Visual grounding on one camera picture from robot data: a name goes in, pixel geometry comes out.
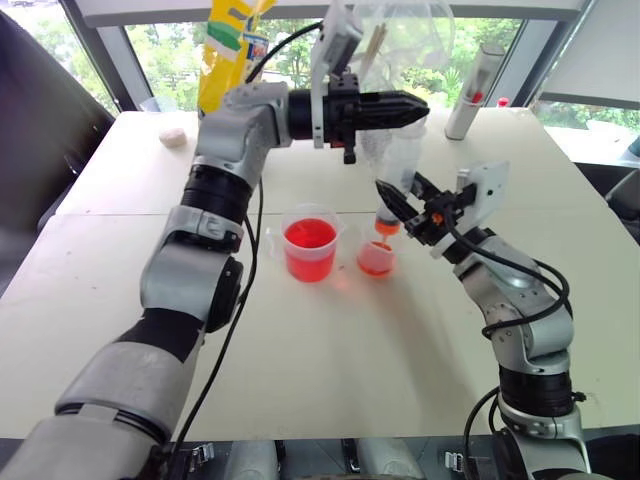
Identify white crumpled paper ball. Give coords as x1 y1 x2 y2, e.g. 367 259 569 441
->
158 127 188 149

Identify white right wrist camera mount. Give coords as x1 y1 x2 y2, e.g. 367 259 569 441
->
431 160 511 260

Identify clear plastic bag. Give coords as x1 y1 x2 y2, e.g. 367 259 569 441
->
349 0 457 172

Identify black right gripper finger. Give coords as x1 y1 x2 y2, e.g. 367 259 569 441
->
375 180 422 224
412 171 446 202

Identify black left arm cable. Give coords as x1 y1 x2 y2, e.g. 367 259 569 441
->
169 20 325 454

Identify large clear plastic syringe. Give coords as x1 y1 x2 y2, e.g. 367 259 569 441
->
373 123 427 239

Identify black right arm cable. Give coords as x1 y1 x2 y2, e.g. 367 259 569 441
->
442 209 574 475

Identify grey rounded shape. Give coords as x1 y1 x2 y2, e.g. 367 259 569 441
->
219 439 281 480
357 438 426 480

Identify yellow snack bag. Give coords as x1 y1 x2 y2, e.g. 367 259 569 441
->
197 0 277 117

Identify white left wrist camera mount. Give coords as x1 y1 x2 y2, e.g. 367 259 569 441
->
309 0 365 150

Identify large measuring cup red liquid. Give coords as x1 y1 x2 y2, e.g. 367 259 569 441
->
264 202 348 285

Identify wooden sticks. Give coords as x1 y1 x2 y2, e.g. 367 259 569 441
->
360 22 389 81

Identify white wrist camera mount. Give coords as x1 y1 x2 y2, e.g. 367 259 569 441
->
431 160 511 260
309 0 365 150

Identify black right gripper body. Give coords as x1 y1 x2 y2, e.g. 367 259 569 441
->
403 183 477 247

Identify black chair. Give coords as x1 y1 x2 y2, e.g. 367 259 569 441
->
0 9 119 297

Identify small cup red liquid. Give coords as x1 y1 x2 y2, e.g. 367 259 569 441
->
356 239 400 277

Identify teal object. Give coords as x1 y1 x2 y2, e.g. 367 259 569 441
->
618 133 640 167

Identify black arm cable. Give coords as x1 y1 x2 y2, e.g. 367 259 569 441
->
442 209 574 475
169 20 325 454

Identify dark grey chair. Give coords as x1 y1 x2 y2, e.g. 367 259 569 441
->
603 168 640 222

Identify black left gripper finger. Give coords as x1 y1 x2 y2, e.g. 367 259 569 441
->
358 112 430 133
358 91 431 115

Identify white cylinder container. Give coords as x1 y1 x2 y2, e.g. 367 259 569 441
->
443 43 506 142

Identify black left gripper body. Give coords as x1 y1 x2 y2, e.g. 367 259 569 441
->
322 73 363 166

